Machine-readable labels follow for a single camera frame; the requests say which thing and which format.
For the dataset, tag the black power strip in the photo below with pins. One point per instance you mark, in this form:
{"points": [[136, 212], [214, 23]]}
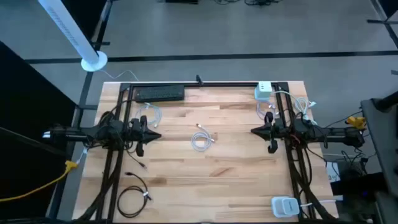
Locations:
{"points": [[159, 93]]}

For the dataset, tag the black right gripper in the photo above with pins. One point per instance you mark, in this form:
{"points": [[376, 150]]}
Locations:
{"points": [[273, 130]]}

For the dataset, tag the white multiport charging block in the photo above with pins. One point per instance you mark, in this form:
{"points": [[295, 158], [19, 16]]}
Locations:
{"points": [[263, 90]]}

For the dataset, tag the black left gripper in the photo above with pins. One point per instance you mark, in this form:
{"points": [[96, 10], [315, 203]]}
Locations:
{"points": [[138, 135]]}

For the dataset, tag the white labelled box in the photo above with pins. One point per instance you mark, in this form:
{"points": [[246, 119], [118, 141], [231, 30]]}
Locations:
{"points": [[332, 174]]}

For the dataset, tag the black floor box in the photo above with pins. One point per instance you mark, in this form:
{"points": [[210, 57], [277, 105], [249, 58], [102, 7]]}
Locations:
{"points": [[182, 1]]}

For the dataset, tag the dark grey desk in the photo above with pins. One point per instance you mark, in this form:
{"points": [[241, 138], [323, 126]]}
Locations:
{"points": [[382, 140]]}

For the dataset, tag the white and grey charging block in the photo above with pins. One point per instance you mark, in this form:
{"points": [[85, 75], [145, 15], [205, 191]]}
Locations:
{"points": [[284, 207]]}

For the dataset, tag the black frame clip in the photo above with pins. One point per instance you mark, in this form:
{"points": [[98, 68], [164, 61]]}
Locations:
{"points": [[199, 80]]}

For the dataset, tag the black equipment case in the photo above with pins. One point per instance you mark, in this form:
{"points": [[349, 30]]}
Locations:
{"points": [[357, 185]]}

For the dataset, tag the black aluminium table frame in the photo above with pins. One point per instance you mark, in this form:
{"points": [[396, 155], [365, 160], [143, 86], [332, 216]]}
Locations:
{"points": [[233, 84]]}

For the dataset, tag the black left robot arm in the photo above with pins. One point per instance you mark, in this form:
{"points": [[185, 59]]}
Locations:
{"points": [[77, 134]]}

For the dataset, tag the white perforated floor pole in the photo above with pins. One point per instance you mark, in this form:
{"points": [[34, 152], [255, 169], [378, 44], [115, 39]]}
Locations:
{"points": [[71, 31]]}

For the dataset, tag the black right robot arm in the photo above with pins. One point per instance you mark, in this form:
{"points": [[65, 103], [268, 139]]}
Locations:
{"points": [[335, 133]]}

